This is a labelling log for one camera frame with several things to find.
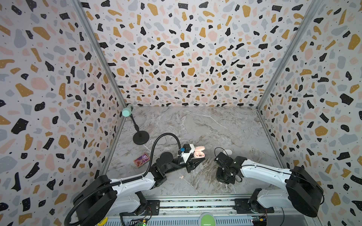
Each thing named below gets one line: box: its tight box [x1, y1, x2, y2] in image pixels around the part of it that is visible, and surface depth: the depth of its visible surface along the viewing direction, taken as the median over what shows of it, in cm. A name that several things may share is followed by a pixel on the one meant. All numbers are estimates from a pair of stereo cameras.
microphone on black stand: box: [121, 103, 150, 146], surface depth 101 cm
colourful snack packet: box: [133, 152, 151, 169], surface depth 92 cm
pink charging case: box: [193, 145, 206, 159], surface depth 70 cm
